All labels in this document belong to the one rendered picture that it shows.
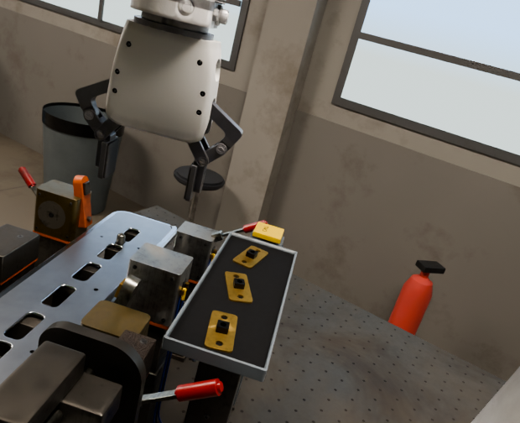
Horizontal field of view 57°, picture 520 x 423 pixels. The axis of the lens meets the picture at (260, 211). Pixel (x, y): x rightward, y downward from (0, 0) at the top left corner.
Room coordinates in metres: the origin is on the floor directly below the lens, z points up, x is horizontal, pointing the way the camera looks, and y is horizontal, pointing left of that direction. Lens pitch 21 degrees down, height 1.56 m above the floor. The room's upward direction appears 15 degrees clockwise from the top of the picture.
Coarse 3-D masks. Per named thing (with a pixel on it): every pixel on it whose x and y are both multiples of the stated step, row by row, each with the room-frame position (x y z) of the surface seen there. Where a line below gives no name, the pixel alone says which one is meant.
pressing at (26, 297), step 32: (96, 224) 1.07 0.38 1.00; (128, 224) 1.11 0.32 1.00; (160, 224) 1.16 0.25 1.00; (64, 256) 0.88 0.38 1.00; (96, 256) 0.92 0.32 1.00; (128, 256) 0.95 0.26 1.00; (32, 288) 0.75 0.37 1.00; (96, 288) 0.80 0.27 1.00; (0, 320) 0.64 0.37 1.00; (64, 320) 0.69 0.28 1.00
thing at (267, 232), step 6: (258, 222) 0.96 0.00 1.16; (258, 228) 0.93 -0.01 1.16; (264, 228) 0.94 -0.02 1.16; (270, 228) 0.95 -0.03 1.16; (276, 228) 0.95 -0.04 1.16; (252, 234) 0.91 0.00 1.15; (258, 234) 0.91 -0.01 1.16; (264, 234) 0.91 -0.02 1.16; (270, 234) 0.92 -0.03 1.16; (276, 234) 0.92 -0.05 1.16; (282, 234) 0.93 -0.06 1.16; (270, 240) 0.91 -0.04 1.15; (276, 240) 0.91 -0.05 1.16
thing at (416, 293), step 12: (420, 264) 2.22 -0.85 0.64; (432, 264) 2.24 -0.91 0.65; (420, 276) 2.24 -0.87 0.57; (408, 288) 2.21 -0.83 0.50; (420, 288) 2.19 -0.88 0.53; (432, 288) 2.23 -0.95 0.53; (408, 300) 2.19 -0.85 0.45; (420, 300) 2.17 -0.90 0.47; (396, 312) 2.22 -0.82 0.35; (408, 312) 2.18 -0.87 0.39; (420, 312) 2.18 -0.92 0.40; (396, 324) 2.20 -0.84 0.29; (408, 324) 2.17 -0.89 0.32
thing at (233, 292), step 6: (228, 276) 0.70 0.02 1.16; (240, 276) 0.71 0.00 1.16; (246, 276) 0.71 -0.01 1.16; (228, 282) 0.68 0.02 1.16; (234, 282) 0.67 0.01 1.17; (240, 282) 0.68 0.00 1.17; (246, 282) 0.69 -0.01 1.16; (228, 288) 0.66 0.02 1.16; (234, 288) 0.67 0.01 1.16; (240, 288) 0.67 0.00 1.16; (246, 288) 0.68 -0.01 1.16; (228, 294) 0.65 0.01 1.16; (234, 294) 0.65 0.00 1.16; (240, 294) 0.65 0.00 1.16; (246, 294) 0.66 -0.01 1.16; (234, 300) 0.63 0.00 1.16; (240, 300) 0.64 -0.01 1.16; (246, 300) 0.64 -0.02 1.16
